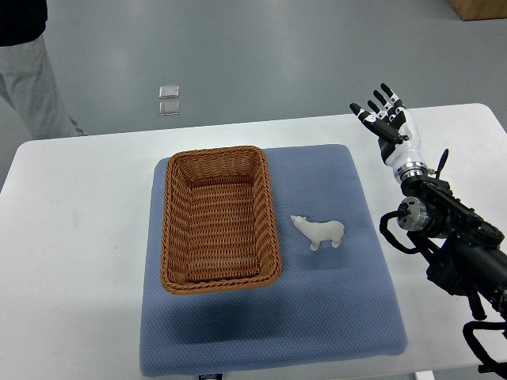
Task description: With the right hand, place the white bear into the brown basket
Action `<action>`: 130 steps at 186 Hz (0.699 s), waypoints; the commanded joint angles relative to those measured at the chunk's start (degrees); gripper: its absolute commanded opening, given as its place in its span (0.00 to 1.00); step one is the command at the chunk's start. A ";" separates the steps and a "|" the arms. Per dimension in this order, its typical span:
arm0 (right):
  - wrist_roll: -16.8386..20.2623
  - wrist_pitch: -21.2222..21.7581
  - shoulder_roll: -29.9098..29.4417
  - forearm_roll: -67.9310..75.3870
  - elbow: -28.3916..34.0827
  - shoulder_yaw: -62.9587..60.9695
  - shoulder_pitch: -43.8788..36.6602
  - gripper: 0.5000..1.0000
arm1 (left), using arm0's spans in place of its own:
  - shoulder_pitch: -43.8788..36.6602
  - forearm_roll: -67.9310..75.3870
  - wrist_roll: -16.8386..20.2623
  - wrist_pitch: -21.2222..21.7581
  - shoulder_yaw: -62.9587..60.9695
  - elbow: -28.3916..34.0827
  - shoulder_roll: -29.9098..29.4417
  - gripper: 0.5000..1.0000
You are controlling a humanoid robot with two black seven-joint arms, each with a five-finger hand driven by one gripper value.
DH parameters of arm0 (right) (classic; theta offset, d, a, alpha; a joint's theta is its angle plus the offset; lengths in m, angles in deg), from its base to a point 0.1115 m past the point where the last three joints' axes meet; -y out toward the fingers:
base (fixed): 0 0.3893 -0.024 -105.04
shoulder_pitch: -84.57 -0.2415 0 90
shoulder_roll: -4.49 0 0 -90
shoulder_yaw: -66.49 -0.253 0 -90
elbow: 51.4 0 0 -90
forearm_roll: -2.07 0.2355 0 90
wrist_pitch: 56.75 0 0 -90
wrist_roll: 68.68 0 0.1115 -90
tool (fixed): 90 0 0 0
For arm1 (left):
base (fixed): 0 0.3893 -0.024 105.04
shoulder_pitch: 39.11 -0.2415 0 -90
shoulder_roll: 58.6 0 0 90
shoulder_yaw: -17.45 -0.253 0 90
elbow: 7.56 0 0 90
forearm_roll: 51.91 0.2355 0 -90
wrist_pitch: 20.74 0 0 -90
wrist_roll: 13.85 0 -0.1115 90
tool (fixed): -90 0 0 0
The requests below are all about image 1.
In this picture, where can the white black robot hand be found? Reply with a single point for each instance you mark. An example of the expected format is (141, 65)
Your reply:
(391, 121)

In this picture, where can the white bear figurine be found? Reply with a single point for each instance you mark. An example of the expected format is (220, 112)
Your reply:
(317, 232)

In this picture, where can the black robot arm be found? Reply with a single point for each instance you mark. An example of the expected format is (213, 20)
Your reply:
(461, 248)

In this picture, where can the brown wicker basket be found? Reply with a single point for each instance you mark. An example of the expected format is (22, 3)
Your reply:
(219, 228)

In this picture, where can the brown cardboard box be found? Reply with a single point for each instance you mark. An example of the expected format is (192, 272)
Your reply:
(479, 10)

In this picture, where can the blue quilted mat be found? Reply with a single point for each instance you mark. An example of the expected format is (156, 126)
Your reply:
(327, 305)

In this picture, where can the upper silver floor plate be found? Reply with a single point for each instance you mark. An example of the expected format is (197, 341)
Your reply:
(168, 91)

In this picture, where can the silver floor plate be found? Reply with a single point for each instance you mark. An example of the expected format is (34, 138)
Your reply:
(169, 108)
(168, 91)

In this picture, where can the lower silver floor plate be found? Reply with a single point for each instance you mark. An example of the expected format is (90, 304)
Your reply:
(169, 108)

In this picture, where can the person in grey trousers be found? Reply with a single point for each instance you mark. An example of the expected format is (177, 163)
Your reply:
(28, 83)

